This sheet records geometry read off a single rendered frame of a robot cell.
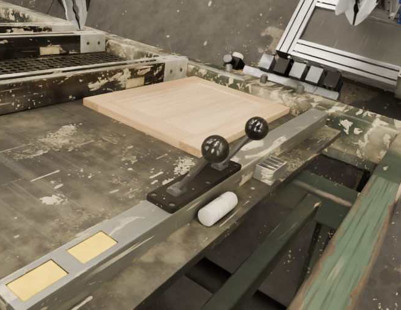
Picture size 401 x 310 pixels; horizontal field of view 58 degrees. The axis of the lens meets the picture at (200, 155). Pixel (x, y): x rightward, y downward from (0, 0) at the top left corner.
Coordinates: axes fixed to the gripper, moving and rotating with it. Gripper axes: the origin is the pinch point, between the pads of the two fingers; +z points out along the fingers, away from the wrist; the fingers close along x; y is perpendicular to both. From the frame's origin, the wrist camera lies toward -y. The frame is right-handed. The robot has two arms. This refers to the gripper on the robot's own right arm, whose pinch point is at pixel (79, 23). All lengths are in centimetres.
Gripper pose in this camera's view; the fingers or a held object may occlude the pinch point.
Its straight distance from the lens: 114.3
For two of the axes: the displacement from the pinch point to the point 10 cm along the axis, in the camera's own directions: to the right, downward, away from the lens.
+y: 1.4, 6.3, -7.6
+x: 9.9, -0.9, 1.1
